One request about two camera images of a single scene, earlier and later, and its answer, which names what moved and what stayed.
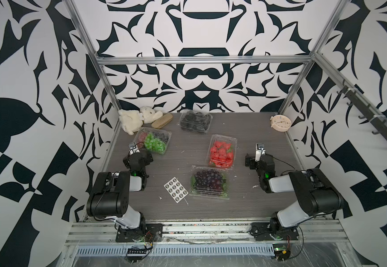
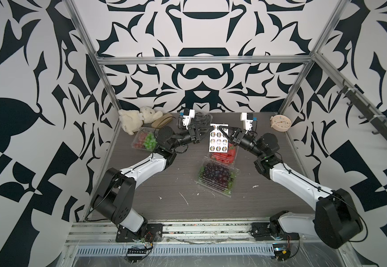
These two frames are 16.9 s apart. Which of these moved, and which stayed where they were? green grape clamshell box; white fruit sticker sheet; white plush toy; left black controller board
Moved: white fruit sticker sheet
Stayed: left black controller board; white plush toy; green grape clamshell box
